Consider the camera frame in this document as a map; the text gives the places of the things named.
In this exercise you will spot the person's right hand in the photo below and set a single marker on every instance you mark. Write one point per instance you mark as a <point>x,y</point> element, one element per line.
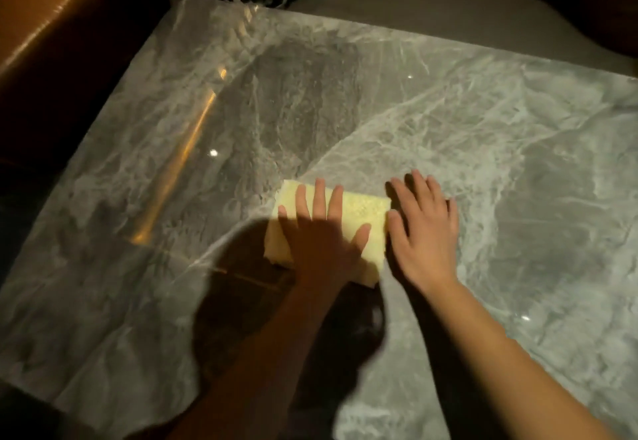
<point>428,243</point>

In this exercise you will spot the person's left hand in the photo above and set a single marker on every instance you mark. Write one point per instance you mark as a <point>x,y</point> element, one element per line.
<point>319,248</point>

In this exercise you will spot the person's left little finger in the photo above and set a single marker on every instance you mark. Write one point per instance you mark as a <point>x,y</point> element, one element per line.
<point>285,223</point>

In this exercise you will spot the person's right middle finger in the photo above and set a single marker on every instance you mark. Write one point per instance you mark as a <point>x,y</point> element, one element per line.
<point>422,193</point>

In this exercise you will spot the person's left middle finger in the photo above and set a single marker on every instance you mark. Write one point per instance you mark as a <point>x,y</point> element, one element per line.
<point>319,200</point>

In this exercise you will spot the person's right little finger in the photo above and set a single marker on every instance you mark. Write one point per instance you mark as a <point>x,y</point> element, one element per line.
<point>452,215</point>

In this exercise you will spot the person's left thumb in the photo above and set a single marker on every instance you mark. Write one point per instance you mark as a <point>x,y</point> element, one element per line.
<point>361,243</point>

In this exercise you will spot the person's right thumb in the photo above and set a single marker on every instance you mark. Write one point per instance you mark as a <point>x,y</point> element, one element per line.
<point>397,233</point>

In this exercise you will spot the yellow cloth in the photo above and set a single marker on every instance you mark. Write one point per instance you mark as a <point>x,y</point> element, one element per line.
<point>364,215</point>

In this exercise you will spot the person's right forearm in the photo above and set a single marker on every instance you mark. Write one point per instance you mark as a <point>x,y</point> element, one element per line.
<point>508,370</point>

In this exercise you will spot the person's left forearm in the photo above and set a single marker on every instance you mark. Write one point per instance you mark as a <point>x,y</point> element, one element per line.
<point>264,370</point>

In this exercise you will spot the grey fabric sofa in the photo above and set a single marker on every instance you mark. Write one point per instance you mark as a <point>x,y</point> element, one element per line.
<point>448,1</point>

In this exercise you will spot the brown leather sofa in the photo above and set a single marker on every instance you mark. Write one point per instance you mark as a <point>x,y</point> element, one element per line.
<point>55,41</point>

